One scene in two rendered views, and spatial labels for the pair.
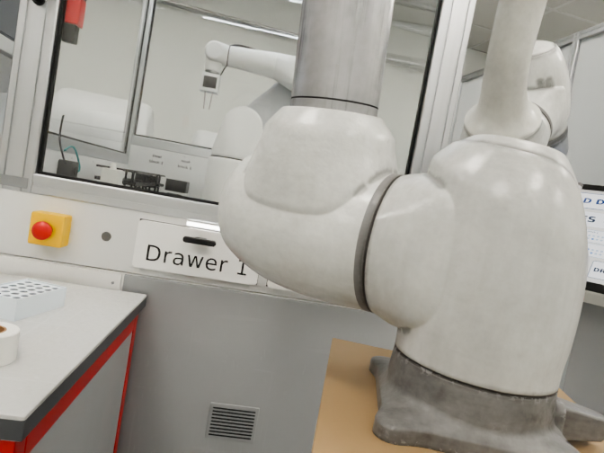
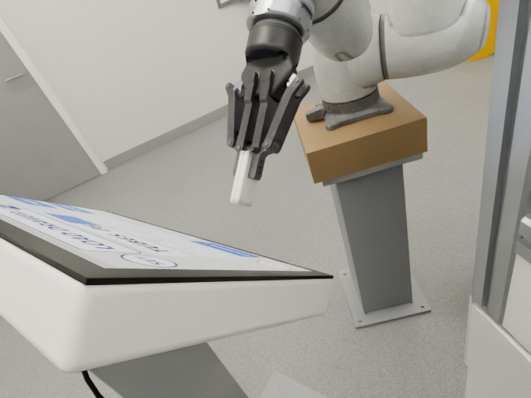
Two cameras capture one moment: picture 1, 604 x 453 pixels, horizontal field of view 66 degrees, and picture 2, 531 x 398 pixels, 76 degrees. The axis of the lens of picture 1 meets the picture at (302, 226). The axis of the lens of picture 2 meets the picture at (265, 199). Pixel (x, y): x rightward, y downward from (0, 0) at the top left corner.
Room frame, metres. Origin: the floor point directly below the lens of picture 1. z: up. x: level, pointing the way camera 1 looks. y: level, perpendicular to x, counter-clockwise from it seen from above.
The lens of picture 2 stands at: (1.36, -0.48, 1.30)
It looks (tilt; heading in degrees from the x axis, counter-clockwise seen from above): 35 degrees down; 182
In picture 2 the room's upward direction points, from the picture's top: 21 degrees counter-clockwise
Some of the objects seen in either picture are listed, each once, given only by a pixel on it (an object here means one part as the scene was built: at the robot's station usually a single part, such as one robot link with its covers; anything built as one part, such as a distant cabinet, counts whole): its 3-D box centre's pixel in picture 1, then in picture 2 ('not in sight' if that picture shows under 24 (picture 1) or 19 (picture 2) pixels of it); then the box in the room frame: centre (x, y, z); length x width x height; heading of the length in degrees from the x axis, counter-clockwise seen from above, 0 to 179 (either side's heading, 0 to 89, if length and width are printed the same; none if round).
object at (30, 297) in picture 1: (21, 297); not in sight; (0.81, 0.47, 0.78); 0.12 x 0.08 x 0.04; 171
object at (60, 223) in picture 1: (49, 228); not in sight; (1.02, 0.55, 0.88); 0.07 x 0.05 x 0.07; 97
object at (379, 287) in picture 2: not in sight; (370, 227); (0.45, -0.19, 0.38); 0.30 x 0.30 x 0.76; 84
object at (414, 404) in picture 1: (486, 393); (343, 102); (0.45, -0.21, 0.89); 0.22 x 0.18 x 0.06; 84
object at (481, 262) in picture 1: (484, 250); (346, 50); (0.46, -0.18, 1.02); 0.18 x 0.16 x 0.22; 60
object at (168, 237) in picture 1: (199, 253); not in sight; (1.08, 0.23, 0.87); 0.29 x 0.02 x 0.11; 97
